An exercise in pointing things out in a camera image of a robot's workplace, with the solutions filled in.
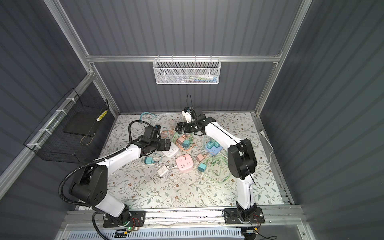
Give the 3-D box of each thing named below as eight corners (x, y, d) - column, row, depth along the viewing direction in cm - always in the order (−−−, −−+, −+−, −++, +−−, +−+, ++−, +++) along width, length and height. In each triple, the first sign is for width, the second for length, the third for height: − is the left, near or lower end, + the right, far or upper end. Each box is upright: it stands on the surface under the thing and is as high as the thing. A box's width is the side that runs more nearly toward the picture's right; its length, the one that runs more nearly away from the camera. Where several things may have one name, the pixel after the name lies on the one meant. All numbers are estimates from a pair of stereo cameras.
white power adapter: (157, 172, 90) (156, 171, 88) (167, 164, 94) (166, 163, 92) (160, 177, 89) (160, 175, 87) (170, 168, 92) (170, 167, 90)
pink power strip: (179, 173, 90) (178, 171, 88) (175, 159, 96) (175, 156, 94) (194, 168, 92) (194, 166, 90) (190, 155, 98) (190, 152, 96)
